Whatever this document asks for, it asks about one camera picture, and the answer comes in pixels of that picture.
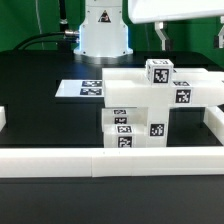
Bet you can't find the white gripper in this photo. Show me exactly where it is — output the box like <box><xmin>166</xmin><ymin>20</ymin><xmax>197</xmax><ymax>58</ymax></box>
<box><xmin>128</xmin><ymin>0</ymin><xmax>224</xmax><ymax>51</ymax></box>

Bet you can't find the white tagged cube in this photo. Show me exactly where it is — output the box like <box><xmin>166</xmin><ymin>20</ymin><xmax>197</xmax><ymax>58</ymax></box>
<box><xmin>146</xmin><ymin>59</ymin><xmax>174</xmax><ymax>85</ymax></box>

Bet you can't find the white chair back frame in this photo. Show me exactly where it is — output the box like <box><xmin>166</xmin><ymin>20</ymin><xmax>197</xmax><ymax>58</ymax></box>
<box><xmin>102</xmin><ymin>68</ymin><xmax>224</xmax><ymax>108</ymax></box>

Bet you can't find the white chair seat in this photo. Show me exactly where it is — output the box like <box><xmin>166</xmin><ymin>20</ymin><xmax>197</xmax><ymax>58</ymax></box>
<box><xmin>134</xmin><ymin>106</ymin><xmax>170</xmax><ymax>148</ymax></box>

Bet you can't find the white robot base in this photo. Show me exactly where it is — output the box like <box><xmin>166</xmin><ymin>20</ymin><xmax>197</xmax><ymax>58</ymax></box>
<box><xmin>74</xmin><ymin>0</ymin><xmax>133</xmax><ymax>64</ymax></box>

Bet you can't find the white left fence stub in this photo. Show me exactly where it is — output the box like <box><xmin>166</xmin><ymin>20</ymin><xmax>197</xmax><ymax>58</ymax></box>
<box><xmin>0</xmin><ymin>106</ymin><xmax>6</xmax><ymax>132</ymax></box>

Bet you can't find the white right fence wall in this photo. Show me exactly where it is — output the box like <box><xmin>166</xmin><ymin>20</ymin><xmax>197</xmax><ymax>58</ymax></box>
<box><xmin>204</xmin><ymin>106</ymin><xmax>224</xmax><ymax>146</ymax></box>

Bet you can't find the white fence wall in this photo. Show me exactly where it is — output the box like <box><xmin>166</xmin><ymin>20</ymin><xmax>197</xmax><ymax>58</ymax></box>
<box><xmin>204</xmin><ymin>106</ymin><xmax>224</xmax><ymax>146</ymax></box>
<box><xmin>0</xmin><ymin>147</ymin><xmax>224</xmax><ymax>178</ymax></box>

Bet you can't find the black cable bundle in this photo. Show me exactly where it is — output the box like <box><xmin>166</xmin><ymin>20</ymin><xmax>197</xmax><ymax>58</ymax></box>
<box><xmin>13</xmin><ymin>29</ymin><xmax>81</xmax><ymax>52</ymax></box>

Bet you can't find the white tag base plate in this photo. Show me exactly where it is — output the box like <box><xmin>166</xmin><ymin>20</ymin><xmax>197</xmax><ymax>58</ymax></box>
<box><xmin>55</xmin><ymin>79</ymin><xmax>104</xmax><ymax>98</ymax></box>

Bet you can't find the white front fence wall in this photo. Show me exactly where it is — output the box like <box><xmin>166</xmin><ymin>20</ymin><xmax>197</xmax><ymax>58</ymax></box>
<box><xmin>0</xmin><ymin>147</ymin><xmax>224</xmax><ymax>178</ymax></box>

